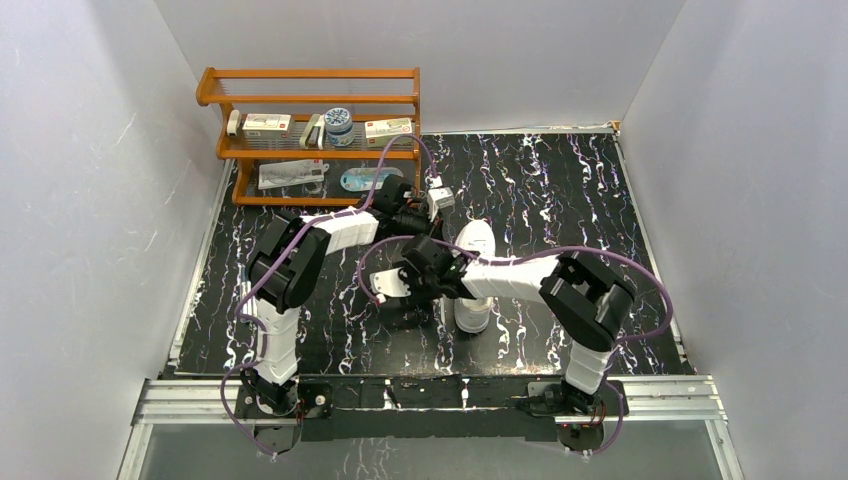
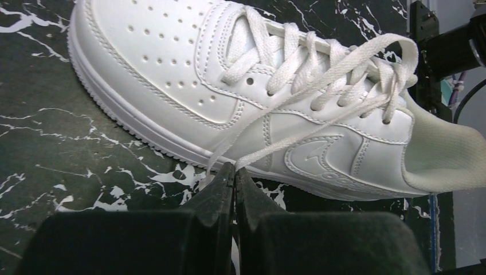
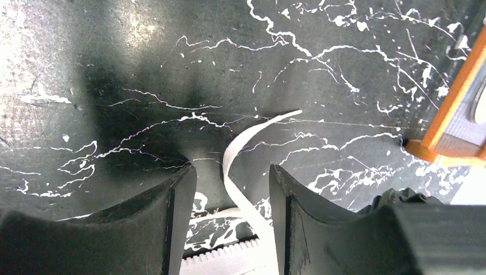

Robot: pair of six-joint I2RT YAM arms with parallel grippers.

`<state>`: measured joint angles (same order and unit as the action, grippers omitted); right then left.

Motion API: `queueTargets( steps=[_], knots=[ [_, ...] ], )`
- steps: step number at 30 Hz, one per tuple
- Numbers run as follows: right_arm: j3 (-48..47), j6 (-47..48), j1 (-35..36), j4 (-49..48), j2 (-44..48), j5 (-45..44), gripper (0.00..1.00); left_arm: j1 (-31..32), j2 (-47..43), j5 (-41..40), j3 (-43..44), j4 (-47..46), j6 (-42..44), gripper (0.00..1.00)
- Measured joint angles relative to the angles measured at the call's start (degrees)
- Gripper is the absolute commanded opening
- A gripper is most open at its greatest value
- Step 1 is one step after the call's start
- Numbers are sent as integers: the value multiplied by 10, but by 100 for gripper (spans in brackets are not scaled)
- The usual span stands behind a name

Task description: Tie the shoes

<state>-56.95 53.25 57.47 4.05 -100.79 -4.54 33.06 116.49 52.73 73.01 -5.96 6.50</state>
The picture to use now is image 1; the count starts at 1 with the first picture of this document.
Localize white handle tool left shelf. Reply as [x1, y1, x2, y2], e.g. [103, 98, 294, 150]
[225, 109, 242, 137]

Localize aluminium rail frame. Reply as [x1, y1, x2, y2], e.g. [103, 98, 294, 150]
[133, 375, 727, 425]

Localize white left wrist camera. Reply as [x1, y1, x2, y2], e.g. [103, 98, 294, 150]
[425, 176, 455, 222]

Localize blue white round jar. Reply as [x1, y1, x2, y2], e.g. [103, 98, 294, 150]
[323, 107, 355, 147]

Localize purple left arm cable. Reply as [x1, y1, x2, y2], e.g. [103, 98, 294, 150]
[219, 134, 439, 458]

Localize white sneaker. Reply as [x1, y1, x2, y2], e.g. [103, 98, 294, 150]
[453, 219, 496, 334]

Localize white green box right shelf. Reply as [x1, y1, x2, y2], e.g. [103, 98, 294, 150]
[364, 117, 414, 148]

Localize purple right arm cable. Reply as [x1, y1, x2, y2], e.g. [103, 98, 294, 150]
[356, 236, 675, 457]

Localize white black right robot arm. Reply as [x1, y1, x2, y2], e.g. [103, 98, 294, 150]
[369, 235, 635, 414]

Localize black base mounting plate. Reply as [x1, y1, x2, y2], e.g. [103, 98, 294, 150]
[232, 373, 630, 453]

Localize white packaged item lower shelf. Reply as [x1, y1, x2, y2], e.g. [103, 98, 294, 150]
[257, 159, 329, 190]

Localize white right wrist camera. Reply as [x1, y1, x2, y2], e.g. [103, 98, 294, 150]
[369, 267, 411, 304]

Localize orange wooden shelf rack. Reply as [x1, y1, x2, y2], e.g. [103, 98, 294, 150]
[195, 67, 423, 207]

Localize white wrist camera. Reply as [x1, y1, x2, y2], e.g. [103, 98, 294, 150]
[425, 176, 455, 222]
[369, 267, 411, 304]

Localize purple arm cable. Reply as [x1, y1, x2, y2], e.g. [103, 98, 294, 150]
[356, 236, 675, 457]
[219, 134, 439, 458]

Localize blue packaged toothbrush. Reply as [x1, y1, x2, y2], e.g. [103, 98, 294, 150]
[340, 167, 403, 193]

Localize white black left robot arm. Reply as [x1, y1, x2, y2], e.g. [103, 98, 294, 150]
[239, 175, 453, 416]

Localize white box left shelf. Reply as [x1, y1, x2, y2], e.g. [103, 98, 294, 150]
[241, 113, 293, 140]

